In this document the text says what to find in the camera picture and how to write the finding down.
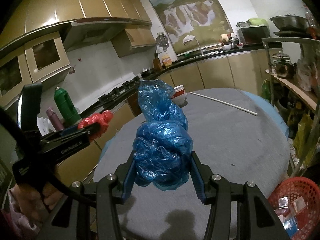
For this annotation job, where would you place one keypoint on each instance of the person's left hand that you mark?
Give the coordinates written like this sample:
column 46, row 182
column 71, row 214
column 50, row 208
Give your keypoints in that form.
column 52, row 197

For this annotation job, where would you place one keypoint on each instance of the light blue table cover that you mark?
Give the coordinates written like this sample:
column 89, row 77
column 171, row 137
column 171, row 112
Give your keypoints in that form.
column 270, row 107

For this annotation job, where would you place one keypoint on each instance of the metal basin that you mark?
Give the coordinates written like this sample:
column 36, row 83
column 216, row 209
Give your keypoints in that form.
column 287, row 22

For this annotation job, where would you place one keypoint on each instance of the metal pot with lid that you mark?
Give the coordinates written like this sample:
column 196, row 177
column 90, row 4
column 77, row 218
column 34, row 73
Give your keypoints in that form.
column 282, row 65

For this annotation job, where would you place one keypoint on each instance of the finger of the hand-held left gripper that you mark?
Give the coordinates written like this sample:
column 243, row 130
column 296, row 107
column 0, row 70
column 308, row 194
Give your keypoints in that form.
column 70, row 130

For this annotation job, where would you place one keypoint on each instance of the microwave oven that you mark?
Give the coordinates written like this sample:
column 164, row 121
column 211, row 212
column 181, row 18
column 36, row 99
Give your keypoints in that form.
column 252, row 35

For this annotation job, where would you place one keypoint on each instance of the blue plastic bag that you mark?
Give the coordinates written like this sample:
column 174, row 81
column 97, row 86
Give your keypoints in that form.
column 162, row 142

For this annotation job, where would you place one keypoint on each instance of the red plastic bag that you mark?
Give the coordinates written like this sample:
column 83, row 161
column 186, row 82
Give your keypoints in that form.
column 96, row 123

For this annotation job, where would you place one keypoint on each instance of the hanging metal strainer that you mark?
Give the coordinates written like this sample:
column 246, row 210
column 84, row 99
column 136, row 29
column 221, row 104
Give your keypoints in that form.
column 161, row 40

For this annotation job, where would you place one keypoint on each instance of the waterfall wall poster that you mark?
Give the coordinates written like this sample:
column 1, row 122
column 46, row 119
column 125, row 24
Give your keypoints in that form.
column 190, row 12

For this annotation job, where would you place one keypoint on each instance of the metal storage rack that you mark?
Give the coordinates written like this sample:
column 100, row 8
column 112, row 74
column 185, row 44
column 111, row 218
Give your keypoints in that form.
column 295, row 92

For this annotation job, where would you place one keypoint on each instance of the gas stove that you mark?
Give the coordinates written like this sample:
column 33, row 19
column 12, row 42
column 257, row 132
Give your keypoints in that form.
column 120, row 90

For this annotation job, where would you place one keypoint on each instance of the yellow box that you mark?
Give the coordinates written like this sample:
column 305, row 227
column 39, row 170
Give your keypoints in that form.
column 166, row 60

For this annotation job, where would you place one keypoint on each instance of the mauve thermos bottle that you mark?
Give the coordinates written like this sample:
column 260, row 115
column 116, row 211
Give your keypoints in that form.
column 53, row 120

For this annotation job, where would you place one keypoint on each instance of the lime green bowl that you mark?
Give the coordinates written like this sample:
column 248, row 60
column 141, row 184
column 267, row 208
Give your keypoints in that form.
column 257, row 22

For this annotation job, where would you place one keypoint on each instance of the clear plastic packaging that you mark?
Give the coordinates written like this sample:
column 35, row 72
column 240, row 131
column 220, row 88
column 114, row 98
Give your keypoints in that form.
column 283, row 201

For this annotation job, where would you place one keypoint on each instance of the yellow plastic bag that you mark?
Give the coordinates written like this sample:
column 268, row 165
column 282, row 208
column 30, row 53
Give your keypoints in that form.
column 302, row 132

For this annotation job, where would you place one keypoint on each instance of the white cloth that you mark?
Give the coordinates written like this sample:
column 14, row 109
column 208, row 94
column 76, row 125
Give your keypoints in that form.
column 188, row 39

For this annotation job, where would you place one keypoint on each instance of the white rod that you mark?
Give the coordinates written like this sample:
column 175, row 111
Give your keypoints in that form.
column 222, row 103

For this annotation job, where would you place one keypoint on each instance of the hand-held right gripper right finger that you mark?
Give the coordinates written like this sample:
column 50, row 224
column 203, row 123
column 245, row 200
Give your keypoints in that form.
column 200, row 190

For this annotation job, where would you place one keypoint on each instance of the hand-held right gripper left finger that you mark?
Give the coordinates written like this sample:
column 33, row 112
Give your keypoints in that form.
column 127, row 185

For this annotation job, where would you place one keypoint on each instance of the green thermos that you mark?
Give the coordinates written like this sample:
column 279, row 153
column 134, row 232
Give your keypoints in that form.
column 66, row 107

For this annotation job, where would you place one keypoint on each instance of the range hood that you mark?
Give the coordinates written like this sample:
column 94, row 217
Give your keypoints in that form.
column 100, row 27

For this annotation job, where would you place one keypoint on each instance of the knife block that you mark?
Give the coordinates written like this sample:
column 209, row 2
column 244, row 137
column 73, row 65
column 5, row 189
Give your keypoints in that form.
column 157, row 61

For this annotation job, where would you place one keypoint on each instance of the glass door wall cabinet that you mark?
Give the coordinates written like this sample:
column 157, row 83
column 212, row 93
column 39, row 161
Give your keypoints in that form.
column 40, row 55

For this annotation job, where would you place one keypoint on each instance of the red plastic basket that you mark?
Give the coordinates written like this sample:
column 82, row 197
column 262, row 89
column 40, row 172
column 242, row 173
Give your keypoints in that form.
column 297, row 187

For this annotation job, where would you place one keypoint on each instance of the person's left forearm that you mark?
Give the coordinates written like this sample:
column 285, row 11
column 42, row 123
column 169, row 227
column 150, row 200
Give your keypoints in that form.
column 17, row 212

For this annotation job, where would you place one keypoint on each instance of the pile of dishes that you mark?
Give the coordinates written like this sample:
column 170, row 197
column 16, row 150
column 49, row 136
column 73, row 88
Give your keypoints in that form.
column 228, row 42

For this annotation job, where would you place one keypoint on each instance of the metal faucet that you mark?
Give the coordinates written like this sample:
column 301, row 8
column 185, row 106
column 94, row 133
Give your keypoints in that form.
column 198, row 45

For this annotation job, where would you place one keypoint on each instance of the green bottle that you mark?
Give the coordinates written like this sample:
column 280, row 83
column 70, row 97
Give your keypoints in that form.
column 265, row 91

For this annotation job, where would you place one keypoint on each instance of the small white box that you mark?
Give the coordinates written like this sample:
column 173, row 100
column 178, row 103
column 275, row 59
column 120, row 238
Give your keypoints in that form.
column 298, row 203

